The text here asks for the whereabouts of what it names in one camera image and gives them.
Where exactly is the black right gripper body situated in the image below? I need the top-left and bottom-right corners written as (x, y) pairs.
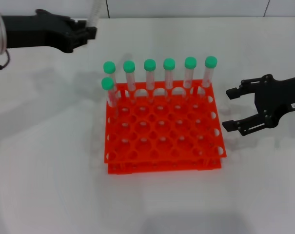
top-left (254, 74), bottom-right (295, 128)

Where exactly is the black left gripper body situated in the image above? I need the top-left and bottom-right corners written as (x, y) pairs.
top-left (2, 9), bottom-right (77, 54)

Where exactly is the clear test tube green cap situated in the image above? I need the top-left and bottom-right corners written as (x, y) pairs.
top-left (163, 58), bottom-right (176, 97)
top-left (101, 77), bottom-right (120, 120)
top-left (183, 57), bottom-right (197, 96)
top-left (103, 61), bottom-right (118, 102)
top-left (144, 58), bottom-right (157, 100)
top-left (201, 56), bottom-right (218, 95)
top-left (123, 60), bottom-right (137, 103)
top-left (86, 0), bottom-right (102, 27)

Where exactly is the orange plastic test tube rack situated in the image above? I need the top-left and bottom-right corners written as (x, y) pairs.
top-left (103, 79), bottom-right (228, 176)

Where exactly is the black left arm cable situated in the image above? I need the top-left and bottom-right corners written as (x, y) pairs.
top-left (0, 50), bottom-right (11, 71)

